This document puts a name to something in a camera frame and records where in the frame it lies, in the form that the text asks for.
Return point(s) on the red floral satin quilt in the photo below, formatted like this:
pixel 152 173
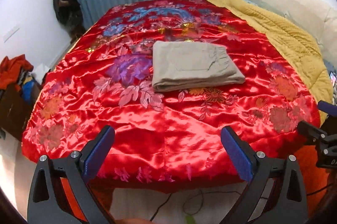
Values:
pixel 160 142

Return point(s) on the beige pants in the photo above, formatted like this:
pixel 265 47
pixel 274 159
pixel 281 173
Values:
pixel 182 65

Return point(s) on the yellow knitted blanket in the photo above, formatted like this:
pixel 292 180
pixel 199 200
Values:
pixel 285 74

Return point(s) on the black hanging garment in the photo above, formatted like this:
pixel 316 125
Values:
pixel 69 15

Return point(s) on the cream upholstered headboard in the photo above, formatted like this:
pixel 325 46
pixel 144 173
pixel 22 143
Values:
pixel 314 16

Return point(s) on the orange clothes pile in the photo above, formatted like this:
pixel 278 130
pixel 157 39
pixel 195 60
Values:
pixel 11 69

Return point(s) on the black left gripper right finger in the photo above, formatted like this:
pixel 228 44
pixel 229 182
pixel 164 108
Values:
pixel 251 168

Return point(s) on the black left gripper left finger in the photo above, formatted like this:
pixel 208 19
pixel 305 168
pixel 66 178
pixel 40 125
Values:
pixel 82 166

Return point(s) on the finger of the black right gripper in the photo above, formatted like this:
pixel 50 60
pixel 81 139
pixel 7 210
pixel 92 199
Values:
pixel 311 133
pixel 327 108

